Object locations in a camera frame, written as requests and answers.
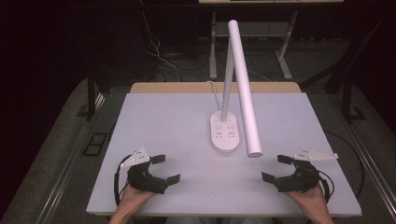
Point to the white desk lamp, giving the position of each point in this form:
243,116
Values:
243,77

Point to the black metal stand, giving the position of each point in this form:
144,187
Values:
348,99
91,93

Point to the person's right hand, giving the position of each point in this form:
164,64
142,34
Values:
306,199

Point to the metal floor rail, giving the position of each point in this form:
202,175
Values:
370,165
67,174

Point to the person's left hand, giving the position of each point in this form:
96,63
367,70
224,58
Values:
134,197

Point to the white desk with metal legs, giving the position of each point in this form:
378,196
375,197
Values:
249,29

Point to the black floor frame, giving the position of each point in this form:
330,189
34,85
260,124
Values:
95,144

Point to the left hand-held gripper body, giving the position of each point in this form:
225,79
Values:
146,183

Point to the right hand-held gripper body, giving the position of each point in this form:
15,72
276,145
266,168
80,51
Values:
303,180

